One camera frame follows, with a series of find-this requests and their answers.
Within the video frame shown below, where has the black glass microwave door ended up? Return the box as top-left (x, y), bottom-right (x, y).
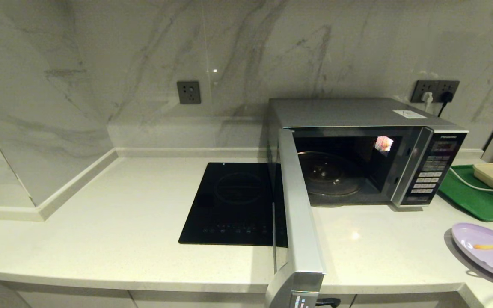
top-left (266, 128), bottom-right (342, 308)

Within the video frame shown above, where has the purple plate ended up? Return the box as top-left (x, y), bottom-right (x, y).
top-left (451, 222), bottom-right (493, 284)

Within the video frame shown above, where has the silver microwave oven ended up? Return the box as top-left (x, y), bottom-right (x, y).
top-left (266, 98), bottom-right (469, 210)

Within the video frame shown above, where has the white paper sheet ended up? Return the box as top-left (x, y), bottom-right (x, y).
top-left (392, 110), bottom-right (427, 119)

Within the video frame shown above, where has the black induction cooktop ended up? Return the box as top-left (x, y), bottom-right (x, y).
top-left (178, 162), bottom-right (289, 247)

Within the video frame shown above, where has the green tray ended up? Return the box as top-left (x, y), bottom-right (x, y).
top-left (438, 166), bottom-right (493, 222)

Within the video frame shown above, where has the grey single wall socket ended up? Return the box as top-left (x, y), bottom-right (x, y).
top-left (177, 81), bottom-right (201, 105)

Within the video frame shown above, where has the grey double wall socket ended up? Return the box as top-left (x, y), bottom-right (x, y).
top-left (410, 80), bottom-right (460, 104)

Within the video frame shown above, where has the white power cable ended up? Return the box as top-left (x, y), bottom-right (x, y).
top-left (448, 167), bottom-right (493, 211)

